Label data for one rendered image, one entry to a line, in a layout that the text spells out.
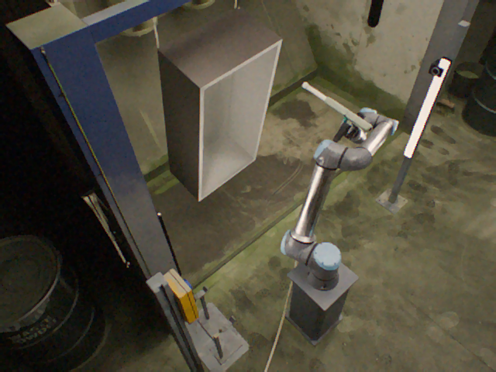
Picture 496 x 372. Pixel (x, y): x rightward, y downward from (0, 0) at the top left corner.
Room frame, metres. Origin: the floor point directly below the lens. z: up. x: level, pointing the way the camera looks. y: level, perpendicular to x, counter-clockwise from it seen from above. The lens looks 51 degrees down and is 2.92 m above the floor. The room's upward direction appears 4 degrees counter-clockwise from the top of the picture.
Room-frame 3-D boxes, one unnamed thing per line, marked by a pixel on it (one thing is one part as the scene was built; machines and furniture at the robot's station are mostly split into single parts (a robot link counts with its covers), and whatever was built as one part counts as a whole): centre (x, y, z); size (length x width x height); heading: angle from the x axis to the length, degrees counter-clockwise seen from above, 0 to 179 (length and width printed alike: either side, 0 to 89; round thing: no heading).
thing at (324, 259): (1.12, -0.43, 0.83); 0.17 x 0.15 x 0.18; 55
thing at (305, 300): (1.11, -0.44, 0.32); 0.31 x 0.31 x 0.64; 38
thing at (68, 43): (1.17, 0.55, 1.14); 0.18 x 0.18 x 2.29; 38
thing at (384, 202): (2.09, -1.27, 0.01); 0.20 x 0.20 x 0.01; 38
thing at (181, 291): (0.68, 0.27, 1.42); 0.12 x 0.06 x 0.26; 38
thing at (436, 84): (2.06, -1.24, 1.02); 0.06 x 0.02 x 0.83; 38
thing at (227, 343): (0.74, 0.19, 0.95); 0.26 x 0.15 x 0.32; 38
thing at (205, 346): (0.73, 0.21, 0.78); 0.31 x 0.23 x 0.01; 38
